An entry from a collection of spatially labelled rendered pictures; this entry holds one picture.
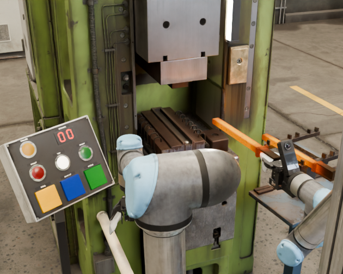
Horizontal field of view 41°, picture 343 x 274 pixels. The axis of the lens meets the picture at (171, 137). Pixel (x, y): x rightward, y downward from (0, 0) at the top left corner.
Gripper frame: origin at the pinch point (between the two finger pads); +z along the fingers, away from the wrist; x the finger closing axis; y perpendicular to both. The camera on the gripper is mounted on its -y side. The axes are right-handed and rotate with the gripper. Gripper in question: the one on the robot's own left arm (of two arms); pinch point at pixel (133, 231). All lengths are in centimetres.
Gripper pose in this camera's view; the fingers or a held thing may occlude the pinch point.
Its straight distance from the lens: 156.3
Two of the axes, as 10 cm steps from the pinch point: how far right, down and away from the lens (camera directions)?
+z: 0.0, 9.0, 4.3
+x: 9.9, -0.5, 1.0
